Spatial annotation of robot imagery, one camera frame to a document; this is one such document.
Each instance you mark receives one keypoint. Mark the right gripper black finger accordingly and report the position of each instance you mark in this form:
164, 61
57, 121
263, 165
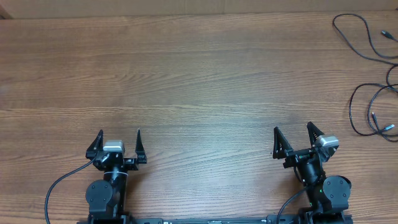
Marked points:
313, 133
282, 148

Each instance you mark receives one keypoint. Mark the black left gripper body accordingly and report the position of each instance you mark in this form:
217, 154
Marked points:
129, 165

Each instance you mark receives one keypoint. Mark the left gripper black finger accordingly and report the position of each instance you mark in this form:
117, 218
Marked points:
141, 154
96, 146

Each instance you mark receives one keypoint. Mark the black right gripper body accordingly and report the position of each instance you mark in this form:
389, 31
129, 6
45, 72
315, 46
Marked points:
302, 154

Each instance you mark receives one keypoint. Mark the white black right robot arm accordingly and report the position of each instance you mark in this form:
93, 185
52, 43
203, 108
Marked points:
328, 196

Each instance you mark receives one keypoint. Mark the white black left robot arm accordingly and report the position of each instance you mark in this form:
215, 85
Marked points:
106, 197

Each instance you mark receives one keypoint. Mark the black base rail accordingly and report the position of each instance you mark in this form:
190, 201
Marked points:
270, 219

